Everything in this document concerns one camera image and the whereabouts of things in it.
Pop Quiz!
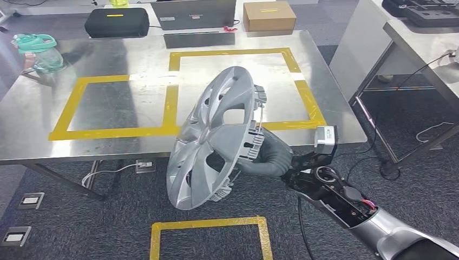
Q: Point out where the silver plastic wheel hubcap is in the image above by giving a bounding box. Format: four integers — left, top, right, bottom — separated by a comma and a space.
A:
166, 66, 268, 211

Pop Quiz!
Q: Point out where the steel workbench table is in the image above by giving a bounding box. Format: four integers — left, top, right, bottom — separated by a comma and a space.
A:
0, 30, 368, 201

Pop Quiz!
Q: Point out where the steel floor outlet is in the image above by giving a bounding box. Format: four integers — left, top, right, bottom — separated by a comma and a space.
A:
18, 192, 45, 210
135, 159, 157, 174
0, 226, 32, 248

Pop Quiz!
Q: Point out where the yellow floor tape square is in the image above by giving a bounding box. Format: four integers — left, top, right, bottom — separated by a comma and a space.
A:
149, 216, 274, 260

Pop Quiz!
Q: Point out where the brown cardboard box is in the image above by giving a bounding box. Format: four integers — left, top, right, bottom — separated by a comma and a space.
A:
242, 1, 297, 33

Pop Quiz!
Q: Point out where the grey laptop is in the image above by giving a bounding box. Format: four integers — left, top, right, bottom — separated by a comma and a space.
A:
150, 0, 238, 31

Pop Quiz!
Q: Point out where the black carrying case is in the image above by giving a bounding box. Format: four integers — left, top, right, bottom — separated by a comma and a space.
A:
84, 8, 150, 39

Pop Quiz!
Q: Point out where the green translucent plastic item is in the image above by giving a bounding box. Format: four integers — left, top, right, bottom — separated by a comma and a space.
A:
11, 34, 65, 74

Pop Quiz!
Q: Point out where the black foam case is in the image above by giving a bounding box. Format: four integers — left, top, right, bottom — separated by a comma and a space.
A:
382, 0, 459, 28

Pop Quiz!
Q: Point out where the yellow tape frame on bench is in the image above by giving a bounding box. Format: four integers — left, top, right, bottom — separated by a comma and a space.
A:
48, 47, 327, 141

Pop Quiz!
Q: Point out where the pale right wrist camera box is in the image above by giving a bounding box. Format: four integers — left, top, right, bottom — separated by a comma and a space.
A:
314, 125, 338, 155

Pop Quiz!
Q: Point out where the white floor cable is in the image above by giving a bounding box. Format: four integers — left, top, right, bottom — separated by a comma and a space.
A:
416, 122, 454, 144
81, 162, 153, 188

